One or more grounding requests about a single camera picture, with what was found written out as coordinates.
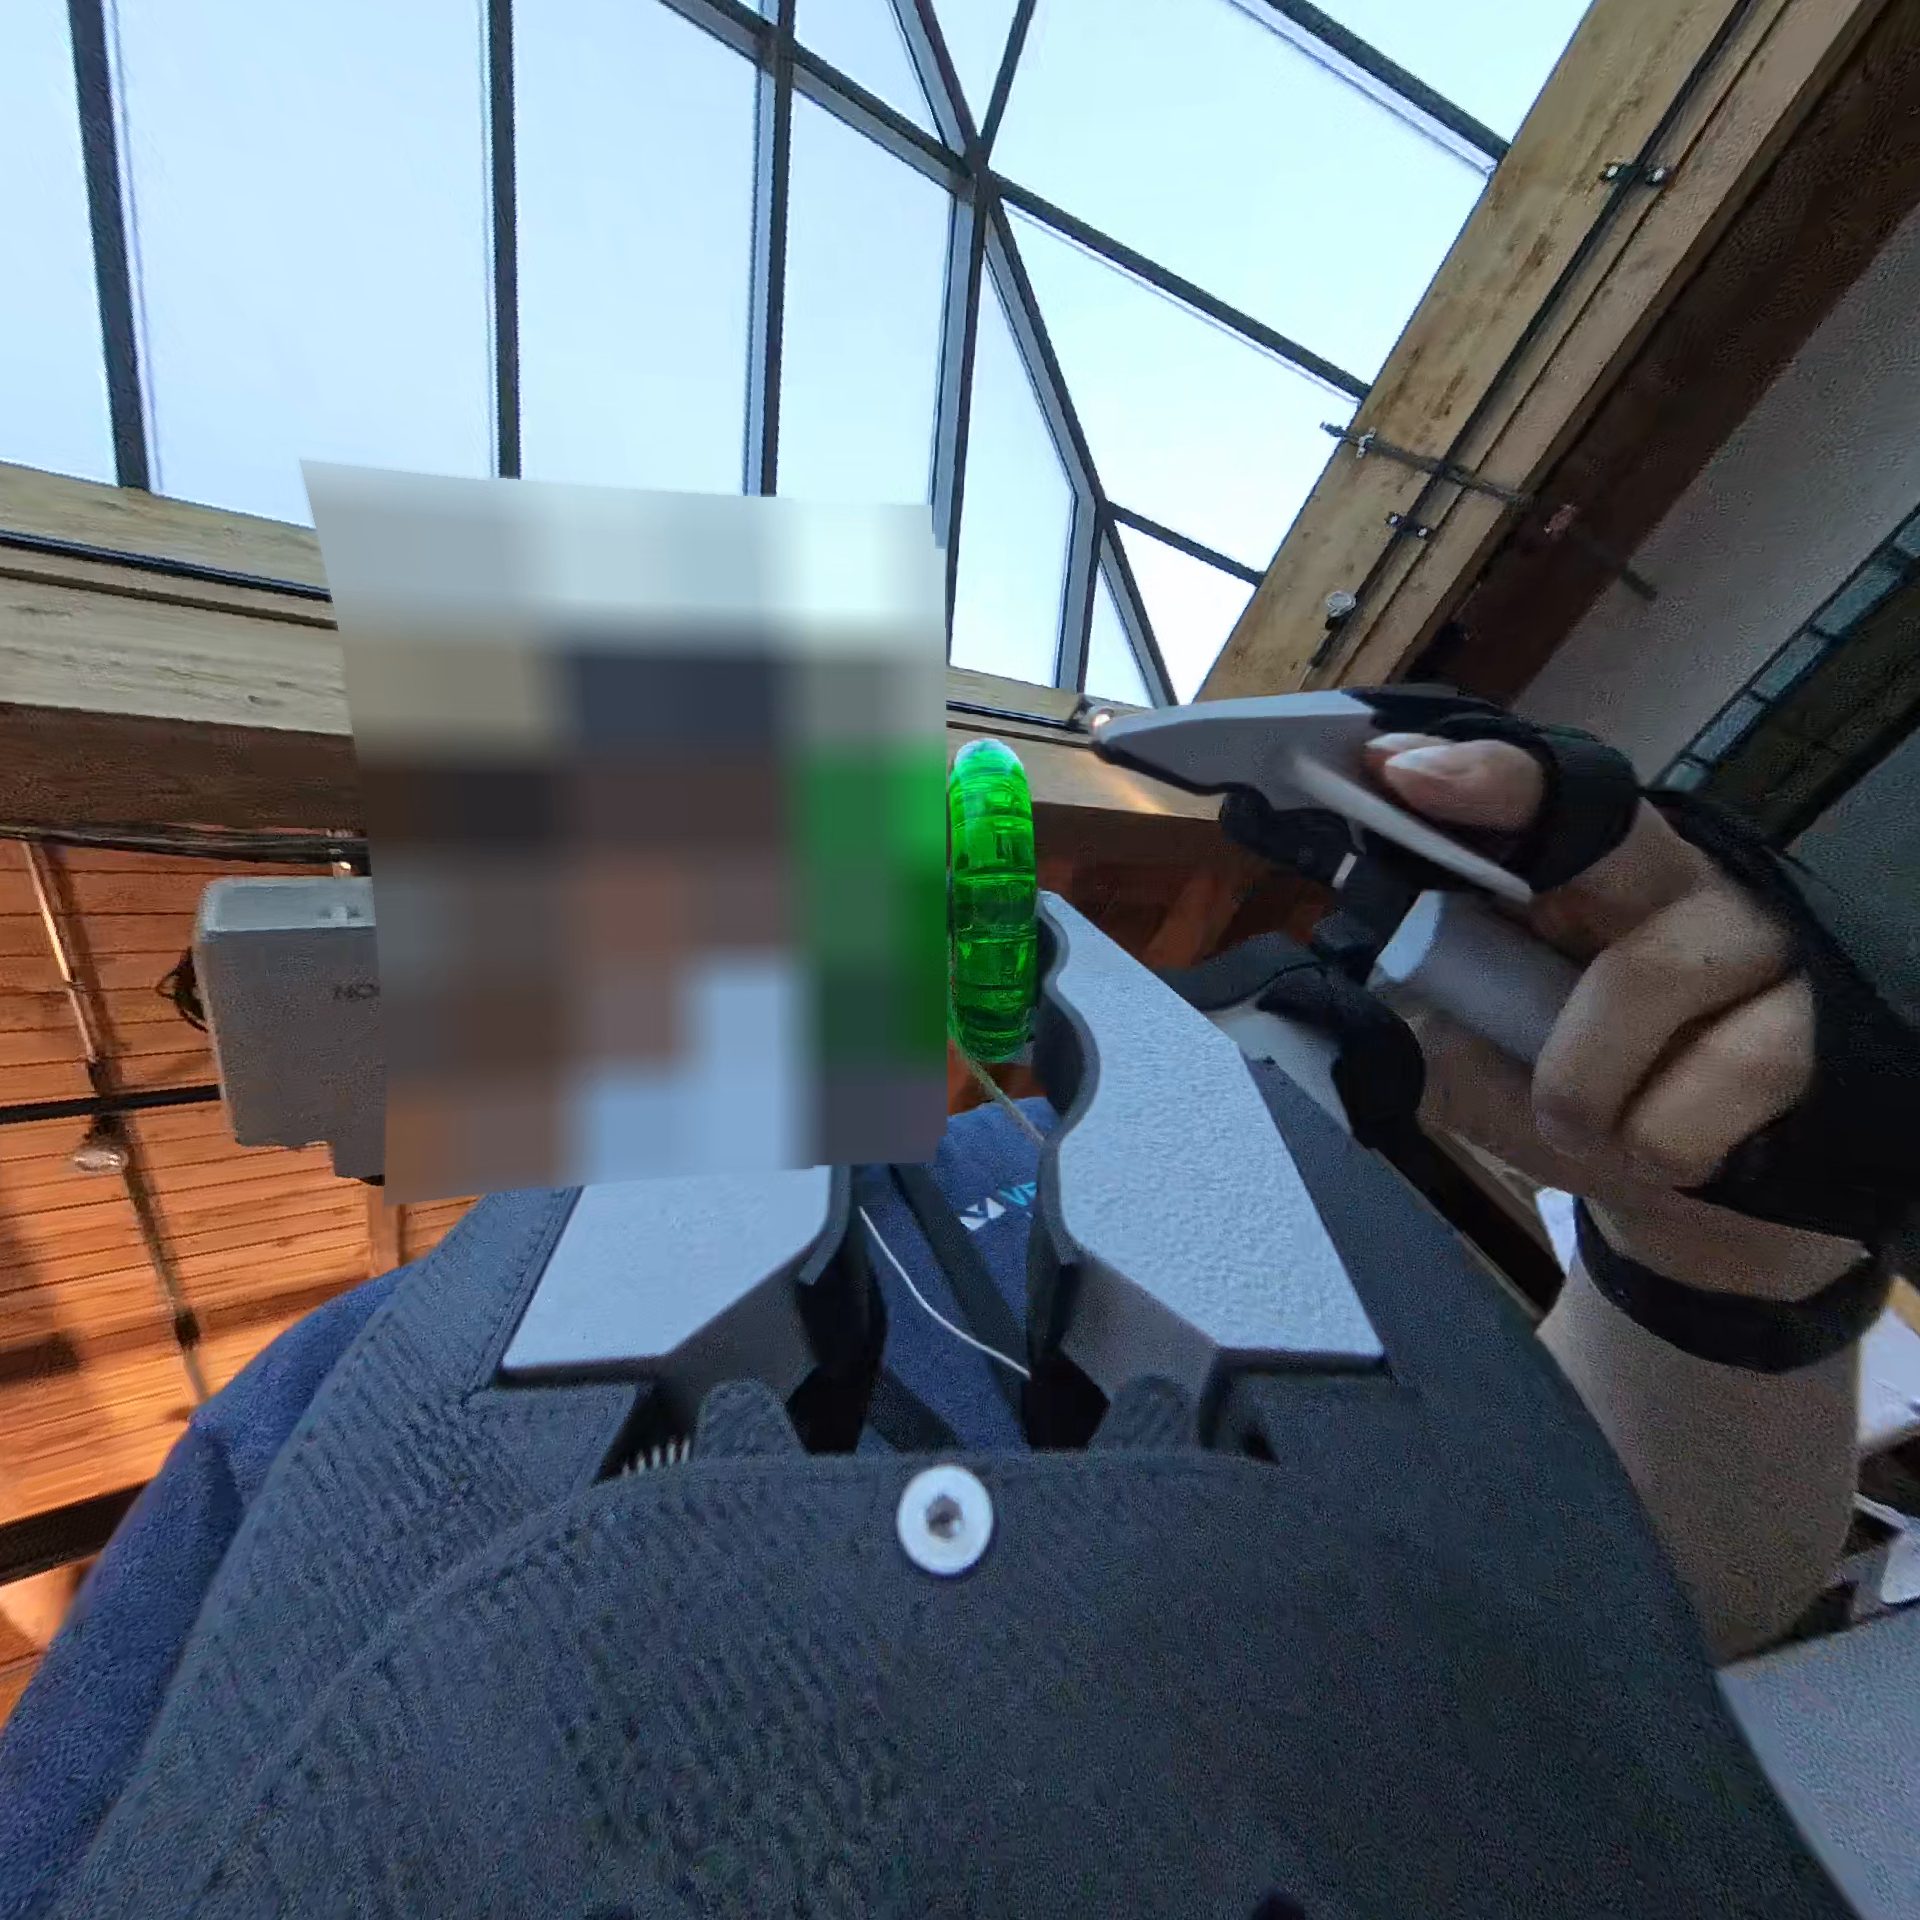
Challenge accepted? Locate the person's blue shirt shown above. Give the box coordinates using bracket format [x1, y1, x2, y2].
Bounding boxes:
[0, 1103, 1053, 1920]

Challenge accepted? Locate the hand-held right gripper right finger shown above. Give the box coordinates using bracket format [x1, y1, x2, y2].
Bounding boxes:
[1026, 893, 1389, 1423]

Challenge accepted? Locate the white ceiling-mounted box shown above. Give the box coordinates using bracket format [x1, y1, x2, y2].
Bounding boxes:
[193, 877, 387, 1185]

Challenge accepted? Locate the person's left forearm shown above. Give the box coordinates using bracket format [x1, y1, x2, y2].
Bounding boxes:
[1536, 1244, 1879, 1664]

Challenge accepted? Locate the green transparent yoyo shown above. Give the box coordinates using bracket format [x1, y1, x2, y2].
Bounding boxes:
[947, 738, 1042, 1071]

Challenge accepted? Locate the black lanyard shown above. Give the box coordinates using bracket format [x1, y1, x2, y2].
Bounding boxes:
[863, 1155, 1041, 1451]

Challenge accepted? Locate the thin white cord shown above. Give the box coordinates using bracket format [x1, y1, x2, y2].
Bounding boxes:
[858, 1201, 1039, 1382]

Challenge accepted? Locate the black wrist strap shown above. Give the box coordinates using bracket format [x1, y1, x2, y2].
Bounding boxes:
[1572, 1201, 1896, 1377]

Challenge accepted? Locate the skylight window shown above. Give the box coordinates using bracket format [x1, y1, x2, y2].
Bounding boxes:
[0, 0, 1600, 708]

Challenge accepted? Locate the dark framed wall window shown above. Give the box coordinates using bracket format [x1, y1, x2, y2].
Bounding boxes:
[1651, 506, 1920, 842]

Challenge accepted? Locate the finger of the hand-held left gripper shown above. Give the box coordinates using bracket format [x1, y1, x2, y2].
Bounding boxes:
[1092, 690, 1536, 907]

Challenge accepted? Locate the thin yoyo string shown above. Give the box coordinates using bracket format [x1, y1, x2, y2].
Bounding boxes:
[961, 1056, 1053, 1151]

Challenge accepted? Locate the person's left hand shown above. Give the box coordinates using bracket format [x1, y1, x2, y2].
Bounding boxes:
[1363, 726, 1920, 1251]

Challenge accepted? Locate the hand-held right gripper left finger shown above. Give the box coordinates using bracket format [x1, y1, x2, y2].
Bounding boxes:
[499, 1162, 872, 1386]

